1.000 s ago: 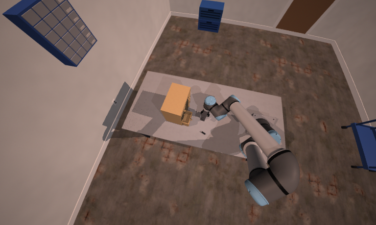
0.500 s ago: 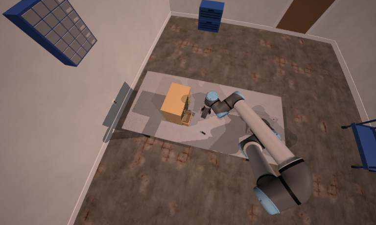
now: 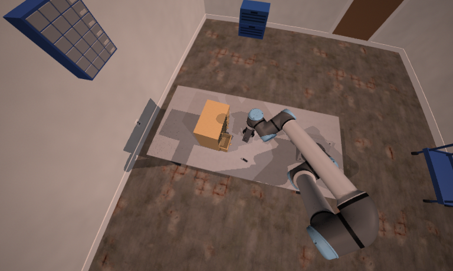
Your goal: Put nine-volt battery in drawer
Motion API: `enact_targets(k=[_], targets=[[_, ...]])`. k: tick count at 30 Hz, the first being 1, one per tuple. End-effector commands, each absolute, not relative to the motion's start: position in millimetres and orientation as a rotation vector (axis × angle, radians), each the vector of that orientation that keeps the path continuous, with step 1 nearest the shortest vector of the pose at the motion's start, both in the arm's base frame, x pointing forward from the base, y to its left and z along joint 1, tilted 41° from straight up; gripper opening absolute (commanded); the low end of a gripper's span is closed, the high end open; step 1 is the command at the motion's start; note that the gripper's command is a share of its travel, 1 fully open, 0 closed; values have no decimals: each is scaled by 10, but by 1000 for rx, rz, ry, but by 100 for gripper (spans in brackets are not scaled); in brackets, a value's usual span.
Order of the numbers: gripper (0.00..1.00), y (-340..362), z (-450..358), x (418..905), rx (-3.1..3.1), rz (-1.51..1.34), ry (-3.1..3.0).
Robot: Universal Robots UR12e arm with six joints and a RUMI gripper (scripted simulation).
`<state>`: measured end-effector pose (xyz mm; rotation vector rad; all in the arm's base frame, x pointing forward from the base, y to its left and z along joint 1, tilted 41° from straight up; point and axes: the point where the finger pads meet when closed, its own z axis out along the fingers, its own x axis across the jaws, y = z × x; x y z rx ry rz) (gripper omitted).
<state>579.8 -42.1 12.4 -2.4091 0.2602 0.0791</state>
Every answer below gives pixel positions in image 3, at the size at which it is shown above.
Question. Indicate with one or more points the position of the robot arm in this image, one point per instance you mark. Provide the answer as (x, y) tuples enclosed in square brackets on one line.
[(357, 224)]

